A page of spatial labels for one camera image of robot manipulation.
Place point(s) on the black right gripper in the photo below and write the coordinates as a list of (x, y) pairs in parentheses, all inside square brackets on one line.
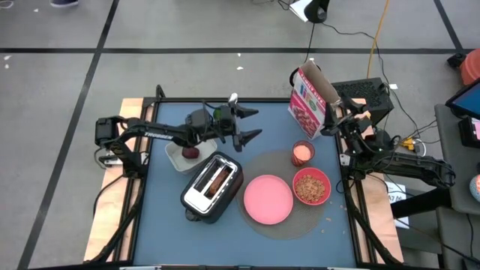
[(358, 129)]

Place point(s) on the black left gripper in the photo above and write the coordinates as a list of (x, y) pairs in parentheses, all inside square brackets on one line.
[(225, 120)]

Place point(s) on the Life cinnamon cereal box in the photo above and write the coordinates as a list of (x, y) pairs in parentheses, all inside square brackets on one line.
[(311, 105)]

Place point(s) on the dark red apple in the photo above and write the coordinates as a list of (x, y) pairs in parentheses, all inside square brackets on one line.
[(190, 152)]

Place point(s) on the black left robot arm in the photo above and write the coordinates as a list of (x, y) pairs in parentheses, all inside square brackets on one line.
[(157, 135)]

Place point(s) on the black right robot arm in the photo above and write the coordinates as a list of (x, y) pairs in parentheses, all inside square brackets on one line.
[(412, 167)]

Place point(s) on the black computer tower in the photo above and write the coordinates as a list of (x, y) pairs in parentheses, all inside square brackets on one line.
[(363, 93)]

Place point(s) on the metal spoon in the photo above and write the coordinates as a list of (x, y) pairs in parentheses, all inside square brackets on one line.
[(233, 98)]

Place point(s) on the pink cup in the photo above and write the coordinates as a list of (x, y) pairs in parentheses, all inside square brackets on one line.
[(302, 153)]

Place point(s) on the red round bowl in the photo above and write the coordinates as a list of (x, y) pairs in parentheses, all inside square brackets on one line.
[(298, 176)]

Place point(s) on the yellow power plug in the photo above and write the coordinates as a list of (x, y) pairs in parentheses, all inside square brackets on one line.
[(408, 144)]

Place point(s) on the pink round plate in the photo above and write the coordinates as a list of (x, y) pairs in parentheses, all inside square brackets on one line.
[(268, 199)]

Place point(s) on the white square dish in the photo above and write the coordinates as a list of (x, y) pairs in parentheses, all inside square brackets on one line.
[(176, 157)]

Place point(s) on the brown cereal squares heap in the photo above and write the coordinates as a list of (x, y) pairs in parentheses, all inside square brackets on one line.
[(310, 188)]

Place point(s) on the black and silver toaster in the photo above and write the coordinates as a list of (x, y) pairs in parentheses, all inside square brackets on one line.
[(198, 195)]

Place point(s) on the white paper label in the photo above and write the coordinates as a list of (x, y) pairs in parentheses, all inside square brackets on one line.
[(397, 198)]

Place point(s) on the black round stand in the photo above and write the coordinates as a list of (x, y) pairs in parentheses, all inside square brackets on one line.
[(317, 11)]

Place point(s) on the round woven grey placemat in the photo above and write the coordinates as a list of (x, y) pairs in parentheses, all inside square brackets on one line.
[(285, 228)]

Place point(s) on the white paper sheet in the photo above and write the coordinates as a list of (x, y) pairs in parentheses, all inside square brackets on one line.
[(298, 7)]

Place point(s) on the black floor beam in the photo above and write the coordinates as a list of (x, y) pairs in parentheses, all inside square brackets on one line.
[(420, 204)]

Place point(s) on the black caster wheel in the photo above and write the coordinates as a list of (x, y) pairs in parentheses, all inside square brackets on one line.
[(455, 60)]

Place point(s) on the black tablet blue screen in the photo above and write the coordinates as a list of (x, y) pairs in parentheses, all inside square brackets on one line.
[(468, 101)]

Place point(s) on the black device pink screen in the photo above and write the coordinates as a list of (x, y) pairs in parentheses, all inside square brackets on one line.
[(470, 131)]

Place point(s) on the orange round object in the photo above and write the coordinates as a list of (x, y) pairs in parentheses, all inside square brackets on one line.
[(472, 67)]

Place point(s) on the grey side table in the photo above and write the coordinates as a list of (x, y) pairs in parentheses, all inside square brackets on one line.
[(461, 195)]

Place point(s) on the colourful ball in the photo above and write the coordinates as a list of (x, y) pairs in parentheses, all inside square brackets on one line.
[(476, 187)]

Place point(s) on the person's shoe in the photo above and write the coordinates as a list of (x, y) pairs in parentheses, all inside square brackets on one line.
[(63, 2)]

